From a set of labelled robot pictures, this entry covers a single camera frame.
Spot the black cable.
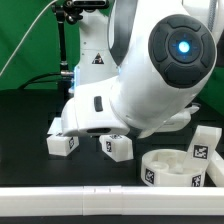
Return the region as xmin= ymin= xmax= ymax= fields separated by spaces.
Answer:
xmin=17 ymin=71 xmax=73 ymax=91

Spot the white cable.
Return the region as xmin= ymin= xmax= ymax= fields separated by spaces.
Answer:
xmin=0 ymin=0 xmax=58 ymax=77

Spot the white marker sheet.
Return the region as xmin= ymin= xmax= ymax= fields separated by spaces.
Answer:
xmin=48 ymin=117 xmax=62 ymax=134

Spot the white front barrier rail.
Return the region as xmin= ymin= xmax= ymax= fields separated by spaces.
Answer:
xmin=0 ymin=186 xmax=224 ymax=217

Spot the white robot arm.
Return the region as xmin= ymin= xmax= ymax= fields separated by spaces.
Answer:
xmin=61 ymin=0 xmax=224 ymax=138

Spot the white right barrier rail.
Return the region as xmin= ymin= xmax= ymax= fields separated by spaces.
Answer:
xmin=207 ymin=152 xmax=224 ymax=187

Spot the white barrier rail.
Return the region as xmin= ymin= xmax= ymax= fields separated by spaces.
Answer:
xmin=0 ymin=186 xmax=224 ymax=217
xmin=207 ymin=152 xmax=224 ymax=187

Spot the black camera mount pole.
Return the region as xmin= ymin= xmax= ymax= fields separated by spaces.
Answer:
xmin=52 ymin=0 xmax=112 ymax=86

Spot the white round stool seat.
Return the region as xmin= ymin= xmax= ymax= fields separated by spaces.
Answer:
xmin=141 ymin=149 xmax=205 ymax=187

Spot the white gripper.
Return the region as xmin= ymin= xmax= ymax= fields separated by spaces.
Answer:
xmin=61 ymin=78 xmax=130 ymax=136

